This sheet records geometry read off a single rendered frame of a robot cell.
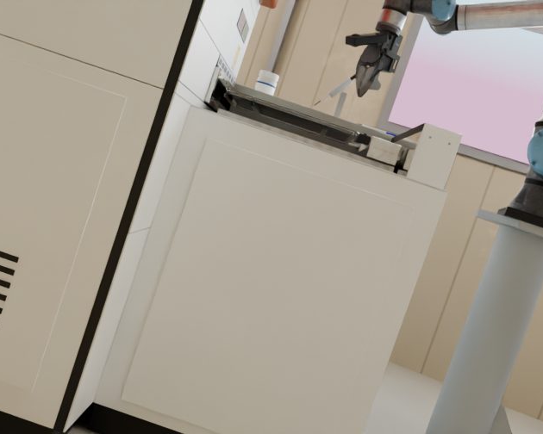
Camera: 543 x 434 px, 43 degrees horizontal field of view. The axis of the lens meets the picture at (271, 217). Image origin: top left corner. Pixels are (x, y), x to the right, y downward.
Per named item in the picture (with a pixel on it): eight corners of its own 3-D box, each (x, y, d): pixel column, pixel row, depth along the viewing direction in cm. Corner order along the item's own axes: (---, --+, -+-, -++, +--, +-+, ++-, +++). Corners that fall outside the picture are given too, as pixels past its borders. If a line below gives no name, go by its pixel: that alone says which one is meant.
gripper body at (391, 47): (394, 76, 198) (408, 35, 197) (374, 65, 192) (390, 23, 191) (376, 73, 203) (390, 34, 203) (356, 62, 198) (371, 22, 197)
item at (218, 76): (202, 101, 174) (214, 65, 173) (221, 117, 218) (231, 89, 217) (209, 102, 174) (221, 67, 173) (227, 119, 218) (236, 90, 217)
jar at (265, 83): (251, 94, 237) (259, 68, 236) (252, 96, 244) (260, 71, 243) (270, 101, 237) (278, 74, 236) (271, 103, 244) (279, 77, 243)
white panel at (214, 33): (163, 89, 138) (226, -105, 135) (213, 123, 219) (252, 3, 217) (177, 94, 138) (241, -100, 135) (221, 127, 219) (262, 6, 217)
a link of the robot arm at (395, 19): (394, 9, 191) (374, 8, 197) (389, 24, 191) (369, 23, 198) (411, 20, 196) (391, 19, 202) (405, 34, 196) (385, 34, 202)
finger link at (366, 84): (377, 103, 198) (389, 73, 197) (364, 96, 194) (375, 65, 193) (370, 102, 200) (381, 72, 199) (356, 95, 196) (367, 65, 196)
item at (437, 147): (405, 178, 162) (425, 121, 162) (377, 179, 217) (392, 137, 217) (443, 190, 162) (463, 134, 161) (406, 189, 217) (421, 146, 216)
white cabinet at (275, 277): (82, 435, 162) (190, 105, 157) (161, 340, 258) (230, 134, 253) (338, 523, 161) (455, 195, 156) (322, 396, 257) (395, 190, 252)
